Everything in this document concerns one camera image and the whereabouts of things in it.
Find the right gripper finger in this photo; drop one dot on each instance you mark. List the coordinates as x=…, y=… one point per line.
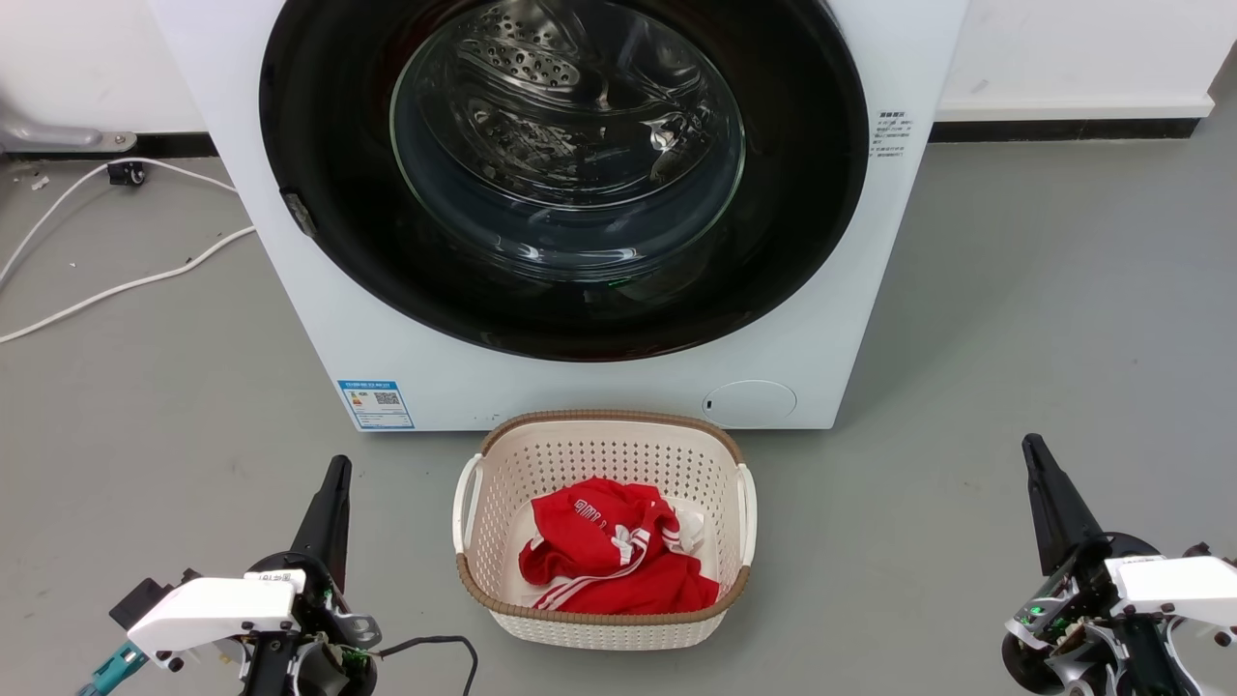
x=1048, y=527
x=1071, y=517

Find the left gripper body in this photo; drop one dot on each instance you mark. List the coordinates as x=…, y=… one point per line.
x=353, y=657

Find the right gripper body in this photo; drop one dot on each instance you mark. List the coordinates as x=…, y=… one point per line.
x=1073, y=619

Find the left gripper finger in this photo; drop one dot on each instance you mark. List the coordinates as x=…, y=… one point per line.
x=337, y=541
x=319, y=527

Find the round black washer door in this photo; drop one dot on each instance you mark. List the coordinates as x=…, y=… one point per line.
x=329, y=145

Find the white front-load washing machine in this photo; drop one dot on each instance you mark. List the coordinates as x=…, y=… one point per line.
x=580, y=387

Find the stainless steel washer drum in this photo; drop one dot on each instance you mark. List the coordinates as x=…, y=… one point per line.
x=541, y=68

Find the blue energy label sticker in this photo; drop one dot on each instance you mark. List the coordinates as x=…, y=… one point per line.
x=377, y=404

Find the red garment with white stripes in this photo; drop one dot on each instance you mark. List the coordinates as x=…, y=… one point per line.
x=599, y=580

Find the cream perforated laundry basket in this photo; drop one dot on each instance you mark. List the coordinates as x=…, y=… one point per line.
x=604, y=445

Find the round white filter cover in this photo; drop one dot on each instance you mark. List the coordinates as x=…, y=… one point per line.
x=749, y=401

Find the printed text sticker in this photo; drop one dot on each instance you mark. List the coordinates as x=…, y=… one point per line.
x=892, y=135

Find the white right wrist camera cover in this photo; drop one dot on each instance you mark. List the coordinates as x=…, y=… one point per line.
x=1179, y=585

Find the white wrist camera cover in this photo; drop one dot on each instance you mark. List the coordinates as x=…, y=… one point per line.
x=1179, y=585
x=213, y=609

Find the white left wrist camera cover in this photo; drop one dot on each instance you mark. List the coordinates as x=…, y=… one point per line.
x=213, y=609

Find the grey metal bracket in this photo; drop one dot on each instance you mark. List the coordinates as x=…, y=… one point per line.
x=58, y=135

